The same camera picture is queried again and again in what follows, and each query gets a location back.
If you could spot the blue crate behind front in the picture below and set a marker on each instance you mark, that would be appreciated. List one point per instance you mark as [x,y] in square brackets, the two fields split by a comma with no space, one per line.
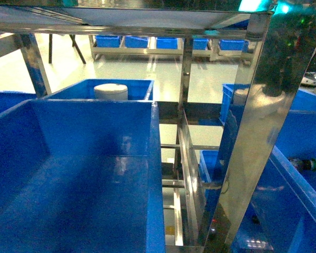
[137,89]

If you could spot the white round container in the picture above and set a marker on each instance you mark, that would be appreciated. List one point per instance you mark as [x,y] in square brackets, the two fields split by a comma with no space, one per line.
[111,91]

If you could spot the small blue bin stack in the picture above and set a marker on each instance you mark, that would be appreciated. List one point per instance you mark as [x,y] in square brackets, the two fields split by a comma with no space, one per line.
[163,43]

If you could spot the large blue crate front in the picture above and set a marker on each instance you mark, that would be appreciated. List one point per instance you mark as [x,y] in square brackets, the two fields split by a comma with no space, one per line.
[81,176]

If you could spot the blue crate under table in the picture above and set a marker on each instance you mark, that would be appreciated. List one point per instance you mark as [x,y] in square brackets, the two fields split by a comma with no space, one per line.
[260,135]

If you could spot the green push button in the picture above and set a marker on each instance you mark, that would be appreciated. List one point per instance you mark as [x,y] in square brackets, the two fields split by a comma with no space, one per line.
[304,164]

